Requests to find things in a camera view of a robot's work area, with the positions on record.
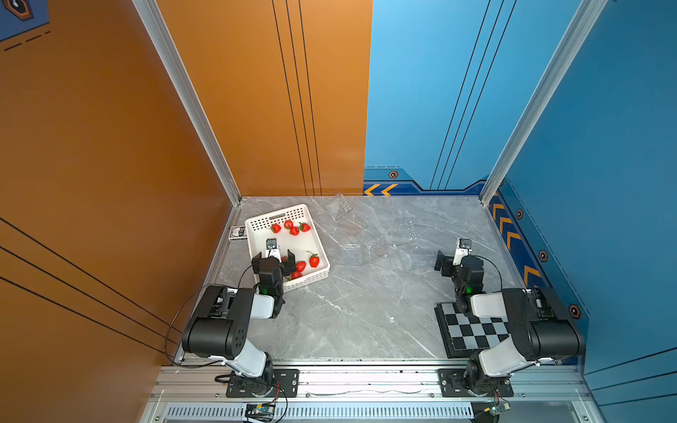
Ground black white checkerboard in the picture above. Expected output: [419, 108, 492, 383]
[434, 300, 551, 360]

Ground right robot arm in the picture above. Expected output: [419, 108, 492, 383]
[434, 250, 585, 397]

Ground left aluminium corner post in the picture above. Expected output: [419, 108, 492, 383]
[132, 0, 242, 207]

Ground right green circuit board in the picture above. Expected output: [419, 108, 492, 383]
[483, 402, 511, 419]

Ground right aluminium corner post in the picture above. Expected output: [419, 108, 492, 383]
[479, 0, 608, 207]

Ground left green circuit board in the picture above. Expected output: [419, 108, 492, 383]
[243, 403, 277, 423]

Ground clear clamshell near wall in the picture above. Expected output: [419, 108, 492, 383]
[327, 194, 354, 220]

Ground aluminium corner post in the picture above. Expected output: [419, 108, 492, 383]
[479, 0, 608, 207]
[132, 0, 242, 207]

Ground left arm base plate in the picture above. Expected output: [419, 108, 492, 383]
[226, 368, 300, 398]

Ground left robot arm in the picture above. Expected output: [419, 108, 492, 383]
[182, 250, 296, 397]

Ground green circuit board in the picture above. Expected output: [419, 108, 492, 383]
[483, 402, 511, 419]
[243, 403, 277, 423]

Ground clear plastic clamshell container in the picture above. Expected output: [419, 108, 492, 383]
[338, 221, 417, 266]

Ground aluminium front rail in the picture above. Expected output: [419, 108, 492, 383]
[149, 360, 592, 404]

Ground white perforated plastic basket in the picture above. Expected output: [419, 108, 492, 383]
[244, 204, 331, 292]

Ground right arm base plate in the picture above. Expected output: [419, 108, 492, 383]
[437, 368, 514, 398]

